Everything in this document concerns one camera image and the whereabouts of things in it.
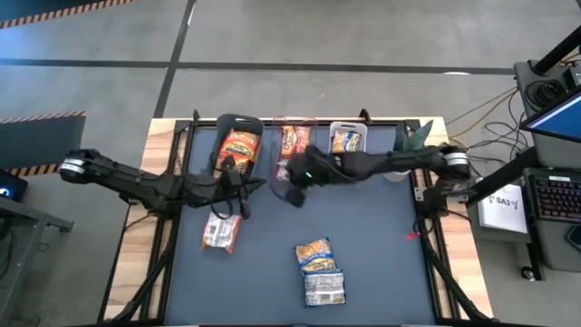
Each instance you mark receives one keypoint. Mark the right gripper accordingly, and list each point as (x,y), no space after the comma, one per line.
(308,165)

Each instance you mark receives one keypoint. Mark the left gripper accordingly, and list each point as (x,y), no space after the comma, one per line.
(229,186)

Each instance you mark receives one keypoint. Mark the orange chicken ramen packet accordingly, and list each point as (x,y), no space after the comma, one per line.
(240,145)
(221,231)

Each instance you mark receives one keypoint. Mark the blue ramen packet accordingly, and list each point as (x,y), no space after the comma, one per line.
(315,254)
(347,141)
(324,288)

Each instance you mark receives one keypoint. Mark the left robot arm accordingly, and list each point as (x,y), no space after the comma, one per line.
(136,184)

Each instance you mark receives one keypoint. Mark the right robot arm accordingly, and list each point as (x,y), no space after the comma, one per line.
(408,160)

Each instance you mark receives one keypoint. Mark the clear plastic bin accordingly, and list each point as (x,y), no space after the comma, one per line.
(277,136)

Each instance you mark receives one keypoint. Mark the teal plastic bin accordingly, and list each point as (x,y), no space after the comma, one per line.
(218,136)

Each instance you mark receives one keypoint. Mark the white plastic bin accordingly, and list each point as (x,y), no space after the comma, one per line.
(333,127)

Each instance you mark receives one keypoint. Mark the green potted plant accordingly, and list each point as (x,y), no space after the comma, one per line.
(413,136)

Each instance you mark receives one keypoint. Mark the white paper sign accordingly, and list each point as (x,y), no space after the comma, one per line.
(504,209)

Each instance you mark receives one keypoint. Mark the dark hazard striped mat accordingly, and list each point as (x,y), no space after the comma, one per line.
(41,141)

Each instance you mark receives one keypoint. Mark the grey metal desk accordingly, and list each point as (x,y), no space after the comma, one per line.
(27,227)

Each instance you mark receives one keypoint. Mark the grey equipment cart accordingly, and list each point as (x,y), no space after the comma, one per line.
(526,77)

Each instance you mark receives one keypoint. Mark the black backlit keyboard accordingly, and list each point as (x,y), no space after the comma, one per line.
(556,197)

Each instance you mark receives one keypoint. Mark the blue laptop screen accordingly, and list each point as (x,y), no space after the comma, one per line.
(556,120)

